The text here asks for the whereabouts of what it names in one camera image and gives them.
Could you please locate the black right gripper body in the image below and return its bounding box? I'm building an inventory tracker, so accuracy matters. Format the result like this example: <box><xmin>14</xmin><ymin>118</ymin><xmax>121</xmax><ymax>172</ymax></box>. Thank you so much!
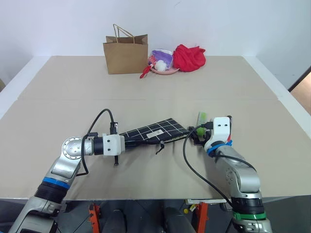
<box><xmin>193</xmin><ymin>132</ymin><xmax>211</xmax><ymax>146</ymax></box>

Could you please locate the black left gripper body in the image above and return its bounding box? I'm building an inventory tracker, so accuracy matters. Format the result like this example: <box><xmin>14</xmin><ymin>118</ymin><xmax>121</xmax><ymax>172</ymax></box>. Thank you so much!
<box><xmin>124</xmin><ymin>137</ymin><xmax>138</xmax><ymax>150</ymax></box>

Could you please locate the green highlighter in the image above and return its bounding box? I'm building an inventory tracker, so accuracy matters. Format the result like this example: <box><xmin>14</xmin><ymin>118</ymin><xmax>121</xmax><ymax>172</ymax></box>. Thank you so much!
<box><xmin>195</xmin><ymin>111</ymin><xmax>208</xmax><ymax>138</ymax></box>

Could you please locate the black white grid pouch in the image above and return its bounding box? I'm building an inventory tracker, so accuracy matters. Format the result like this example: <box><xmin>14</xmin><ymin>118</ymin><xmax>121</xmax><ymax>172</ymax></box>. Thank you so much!
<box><xmin>120</xmin><ymin>117</ymin><xmax>190</xmax><ymax>155</ymax></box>

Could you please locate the beige table cover sheet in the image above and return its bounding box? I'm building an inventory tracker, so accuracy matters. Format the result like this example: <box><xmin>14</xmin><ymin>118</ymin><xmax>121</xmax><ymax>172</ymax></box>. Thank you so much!
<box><xmin>0</xmin><ymin>98</ymin><xmax>311</xmax><ymax>201</ymax></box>
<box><xmin>18</xmin><ymin>55</ymin><xmax>291</xmax><ymax>100</ymax></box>

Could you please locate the white label strip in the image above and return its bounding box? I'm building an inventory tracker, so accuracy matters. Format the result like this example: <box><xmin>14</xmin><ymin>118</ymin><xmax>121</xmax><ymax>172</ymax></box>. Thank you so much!
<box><xmin>186</xmin><ymin>199</ymin><xmax>226</xmax><ymax>204</ymax></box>

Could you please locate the pink plate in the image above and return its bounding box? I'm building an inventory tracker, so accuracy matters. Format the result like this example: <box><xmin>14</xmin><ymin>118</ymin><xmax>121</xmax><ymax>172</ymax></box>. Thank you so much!
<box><xmin>148</xmin><ymin>65</ymin><xmax>180</xmax><ymax>75</ymax></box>

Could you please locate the red clip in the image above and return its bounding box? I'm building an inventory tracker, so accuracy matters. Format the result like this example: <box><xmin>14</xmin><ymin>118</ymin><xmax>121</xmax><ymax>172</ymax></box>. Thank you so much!
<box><xmin>139</xmin><ymin>64</ymin><xmax>153</xmax><ymax>79</ymax></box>

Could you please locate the red cloth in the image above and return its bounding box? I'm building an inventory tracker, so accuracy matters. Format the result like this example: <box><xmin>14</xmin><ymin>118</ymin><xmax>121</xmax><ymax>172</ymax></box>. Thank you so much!
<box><xmin>172</xmin><ymin>44</ymin><xmax>207</xmax><ymax>72</ymax></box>

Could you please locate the orange metal stand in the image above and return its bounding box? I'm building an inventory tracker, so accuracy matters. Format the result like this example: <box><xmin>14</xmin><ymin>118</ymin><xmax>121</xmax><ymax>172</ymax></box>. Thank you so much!
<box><xmin>87</xmin><ymin>203</ymin><xmax>101</xmax><ymax>233</ymax></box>
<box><xmin>191</xmin><ymin>201</ymin><xmax>209</xmax><ymax>233</ymax></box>

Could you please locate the purple cloth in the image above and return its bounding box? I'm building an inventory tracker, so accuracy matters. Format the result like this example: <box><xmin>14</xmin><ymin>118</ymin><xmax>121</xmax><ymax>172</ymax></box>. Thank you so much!
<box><xmin>148</xmin><ymin>49</ymin><xmax>173</xmax><ymax>70</ymax></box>

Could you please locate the brown paper bag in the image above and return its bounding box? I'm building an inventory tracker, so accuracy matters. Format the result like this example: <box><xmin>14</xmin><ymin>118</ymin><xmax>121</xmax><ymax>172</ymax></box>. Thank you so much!
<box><xmin>103</xmin><ymin>23</ymin><xmax>149</xmax><ymax>75</ymax></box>

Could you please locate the brown wooden door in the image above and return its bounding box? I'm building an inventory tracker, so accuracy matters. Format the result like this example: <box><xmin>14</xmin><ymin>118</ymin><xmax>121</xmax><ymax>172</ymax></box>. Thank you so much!
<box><xmin>288</xmin><ymin>66</ymin><xmax>311</xmax><ymax>116</ymax></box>

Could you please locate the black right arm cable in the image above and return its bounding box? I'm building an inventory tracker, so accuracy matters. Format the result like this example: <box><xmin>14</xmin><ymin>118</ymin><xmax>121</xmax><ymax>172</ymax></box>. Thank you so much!
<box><xmin>183</xmin><ymin>122</ymin><xmax>234</xmax><ymax>207</ymax></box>

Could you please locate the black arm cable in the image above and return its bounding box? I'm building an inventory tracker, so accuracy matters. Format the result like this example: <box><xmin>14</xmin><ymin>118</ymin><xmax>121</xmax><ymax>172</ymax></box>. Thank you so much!
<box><xmin>183</xmin><ymin>122</ymin><xmax>234</xmax><ymax>207</ymax></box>
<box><xmin>81</xmin><ymin>108</ymin><xmax>120</xmax><ymax>176</ymax></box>

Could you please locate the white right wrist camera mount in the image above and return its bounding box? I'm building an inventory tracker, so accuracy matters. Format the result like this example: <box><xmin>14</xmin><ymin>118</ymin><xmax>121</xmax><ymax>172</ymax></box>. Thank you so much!
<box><xmin>205</xmin><ymin>116</ymin><xmax>232</xmax><ymax>151</ymax></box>

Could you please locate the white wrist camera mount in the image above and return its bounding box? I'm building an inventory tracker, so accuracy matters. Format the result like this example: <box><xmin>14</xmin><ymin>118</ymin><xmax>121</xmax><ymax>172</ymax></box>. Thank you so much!
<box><xmin>102</xmin><ymin>133</ymin><xmax>125</xmax><ymax>156</ymax></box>
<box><xmin>205</xmin><ymin>116</ymin><xmax>232</xmax><ymax>151</ymax></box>

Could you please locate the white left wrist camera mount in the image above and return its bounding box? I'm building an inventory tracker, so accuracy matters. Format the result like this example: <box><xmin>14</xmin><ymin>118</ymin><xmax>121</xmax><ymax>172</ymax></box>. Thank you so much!
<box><xmin>102</xmin><ymin>133</ymin><xmax>125</xmax><ymax>156</ymax></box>

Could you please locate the blue cable tie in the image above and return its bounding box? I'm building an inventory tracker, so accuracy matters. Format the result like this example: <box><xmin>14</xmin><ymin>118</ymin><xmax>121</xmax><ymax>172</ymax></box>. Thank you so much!
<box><xmin>206</xmin><ymin>139</ymin><xmax>233</xmax><ymax>155</ymax></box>

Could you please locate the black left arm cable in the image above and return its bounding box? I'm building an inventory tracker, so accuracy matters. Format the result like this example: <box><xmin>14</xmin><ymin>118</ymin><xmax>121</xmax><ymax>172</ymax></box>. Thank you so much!
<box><xmin>81</xmin><ymin>108</ymin><xmax>120</xmax><ymax>176</ymax></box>

